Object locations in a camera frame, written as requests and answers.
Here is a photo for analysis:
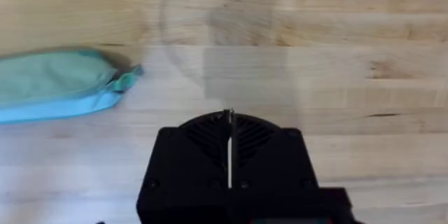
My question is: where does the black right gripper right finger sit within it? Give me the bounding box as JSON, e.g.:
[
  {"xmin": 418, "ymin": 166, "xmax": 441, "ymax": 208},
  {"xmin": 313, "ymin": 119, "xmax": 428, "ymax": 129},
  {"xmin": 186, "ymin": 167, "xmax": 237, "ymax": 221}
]
[{"xmin": 230, "ymin": 111, "xmax": 321, "ymax": 224}]

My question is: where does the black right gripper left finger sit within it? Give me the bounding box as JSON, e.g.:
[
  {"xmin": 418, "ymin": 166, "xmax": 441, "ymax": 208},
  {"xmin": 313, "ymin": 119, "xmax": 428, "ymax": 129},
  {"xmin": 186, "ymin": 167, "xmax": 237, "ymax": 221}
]
[{"xmin": 136, "ymin": 109, "xmax": 232, "ymax": 224}]

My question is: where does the turquoise soft zip bag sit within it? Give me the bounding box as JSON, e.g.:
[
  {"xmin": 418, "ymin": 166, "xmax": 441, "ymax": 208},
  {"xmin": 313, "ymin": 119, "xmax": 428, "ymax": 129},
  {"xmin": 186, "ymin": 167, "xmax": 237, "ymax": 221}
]
[{"xmin": 0, "ymin": 48, "xmax": 144, "ymax": 125}]

